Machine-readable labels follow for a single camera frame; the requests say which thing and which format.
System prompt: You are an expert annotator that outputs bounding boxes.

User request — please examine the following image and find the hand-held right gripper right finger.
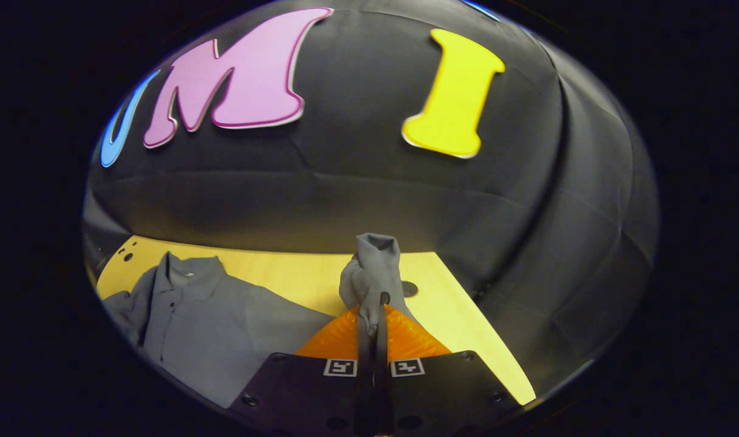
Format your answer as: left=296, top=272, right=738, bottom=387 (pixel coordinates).
left=376, top=294, right=522, bottom=437

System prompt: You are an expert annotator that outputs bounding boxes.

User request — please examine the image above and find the black backdrop cloth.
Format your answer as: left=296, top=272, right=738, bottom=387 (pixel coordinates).
left=83, top=0, right=659, bottom=396

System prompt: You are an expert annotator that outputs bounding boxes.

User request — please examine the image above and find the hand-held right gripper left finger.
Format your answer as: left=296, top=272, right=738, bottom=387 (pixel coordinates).
left=227, top=303, right=377, bottom=437

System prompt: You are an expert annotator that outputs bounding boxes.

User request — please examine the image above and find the grey collared shirt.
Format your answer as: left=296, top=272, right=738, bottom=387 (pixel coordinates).
left=102, top=233, right=419, bottom=409

